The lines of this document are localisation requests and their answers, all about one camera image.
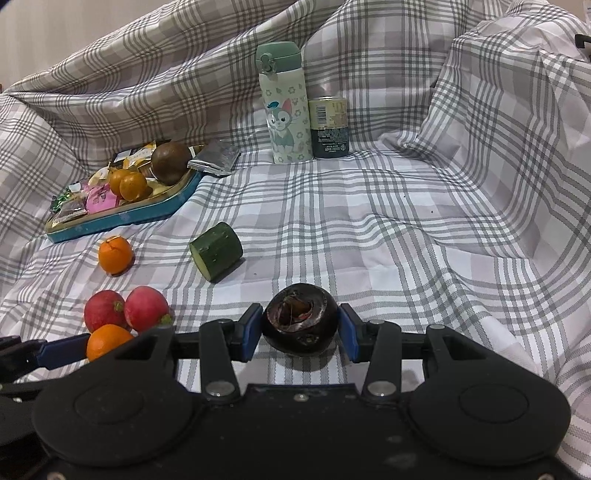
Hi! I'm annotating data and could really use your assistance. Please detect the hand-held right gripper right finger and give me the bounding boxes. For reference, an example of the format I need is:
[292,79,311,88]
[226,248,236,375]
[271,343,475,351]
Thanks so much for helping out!
[338,303,485,402]

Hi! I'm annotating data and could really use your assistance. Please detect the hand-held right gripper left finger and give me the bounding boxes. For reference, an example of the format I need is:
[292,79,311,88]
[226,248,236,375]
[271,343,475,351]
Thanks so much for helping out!
[113,303,265,401]

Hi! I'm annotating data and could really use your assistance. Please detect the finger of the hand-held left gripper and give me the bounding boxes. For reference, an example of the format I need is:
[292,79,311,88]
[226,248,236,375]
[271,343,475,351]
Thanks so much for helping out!
[36,333,92,370]

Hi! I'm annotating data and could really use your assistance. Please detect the large orange mandarin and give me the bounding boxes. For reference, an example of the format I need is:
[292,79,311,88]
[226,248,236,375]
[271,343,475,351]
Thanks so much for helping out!
[86,324,134,363]

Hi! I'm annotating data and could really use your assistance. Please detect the dark mangosteen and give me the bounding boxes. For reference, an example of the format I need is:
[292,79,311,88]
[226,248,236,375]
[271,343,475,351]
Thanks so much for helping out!
[262,285,340,356]

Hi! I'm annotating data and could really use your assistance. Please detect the red radish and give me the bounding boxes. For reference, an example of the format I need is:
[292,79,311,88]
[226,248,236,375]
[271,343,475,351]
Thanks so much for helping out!
[84,291,126,333]
[124,286,174,332]

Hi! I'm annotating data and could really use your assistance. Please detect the green cucumber piece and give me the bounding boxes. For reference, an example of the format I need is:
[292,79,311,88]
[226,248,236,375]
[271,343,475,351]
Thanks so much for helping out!
[189,222,244,283]

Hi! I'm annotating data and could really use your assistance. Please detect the small orange mandarin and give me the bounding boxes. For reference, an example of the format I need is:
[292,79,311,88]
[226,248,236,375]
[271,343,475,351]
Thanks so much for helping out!
[98,235,134,275]

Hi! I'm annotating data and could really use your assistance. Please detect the grey plaid cloth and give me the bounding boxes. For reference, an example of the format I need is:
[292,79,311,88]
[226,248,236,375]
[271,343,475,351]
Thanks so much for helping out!
[0,0,591,480]

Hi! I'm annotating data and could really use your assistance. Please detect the blue tin tray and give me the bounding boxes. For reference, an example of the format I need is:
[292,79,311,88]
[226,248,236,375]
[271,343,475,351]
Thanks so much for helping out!
[45,145,206,244]

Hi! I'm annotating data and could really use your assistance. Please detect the pile of wrapped snacks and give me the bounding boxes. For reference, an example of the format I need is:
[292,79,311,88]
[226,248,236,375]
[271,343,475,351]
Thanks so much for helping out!
[50,142,160,227]

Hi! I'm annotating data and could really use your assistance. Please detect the silver foil packet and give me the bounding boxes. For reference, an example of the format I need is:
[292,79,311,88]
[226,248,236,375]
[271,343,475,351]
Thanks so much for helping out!
[187,140,241,176]

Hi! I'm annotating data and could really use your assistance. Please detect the brown round fruit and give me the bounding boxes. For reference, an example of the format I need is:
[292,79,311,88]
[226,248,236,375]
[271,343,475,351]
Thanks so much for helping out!
[151,142,192,186]

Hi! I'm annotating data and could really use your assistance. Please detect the dark drink can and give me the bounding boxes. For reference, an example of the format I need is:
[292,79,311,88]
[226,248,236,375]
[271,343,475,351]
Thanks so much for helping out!
[308,96,350,160]

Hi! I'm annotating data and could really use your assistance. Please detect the mint cartoon thermos bottle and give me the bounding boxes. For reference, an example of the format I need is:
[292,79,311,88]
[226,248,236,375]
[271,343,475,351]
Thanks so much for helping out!
[256,41,315,164]

